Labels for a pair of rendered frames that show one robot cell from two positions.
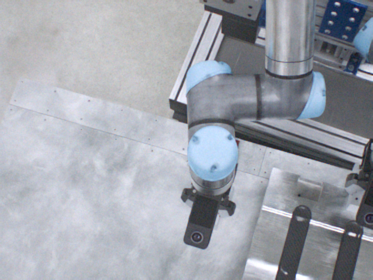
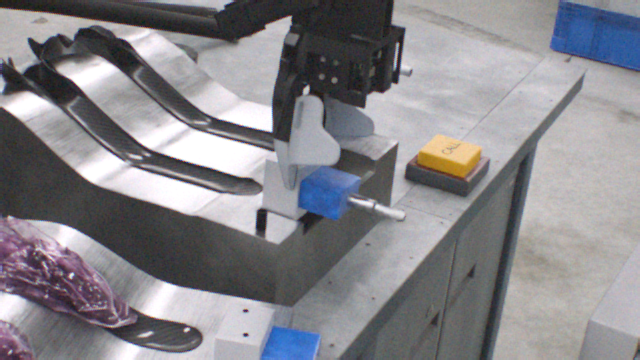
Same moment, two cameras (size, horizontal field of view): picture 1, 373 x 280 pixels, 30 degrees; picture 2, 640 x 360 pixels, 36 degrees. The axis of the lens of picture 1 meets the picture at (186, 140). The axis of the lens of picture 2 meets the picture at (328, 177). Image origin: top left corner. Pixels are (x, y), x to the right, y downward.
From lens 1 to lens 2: 1.54 m
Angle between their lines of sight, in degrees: 65
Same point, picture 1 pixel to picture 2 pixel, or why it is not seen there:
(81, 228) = not seen: hidden behind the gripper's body
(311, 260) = (208, 143)
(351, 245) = (212, 186)
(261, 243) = (262, 111)
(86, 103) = (547, 99)
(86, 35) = not seen: outside the picture
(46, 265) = not seen: hidden behind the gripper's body
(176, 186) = (395, 135)
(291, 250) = (235, 136)
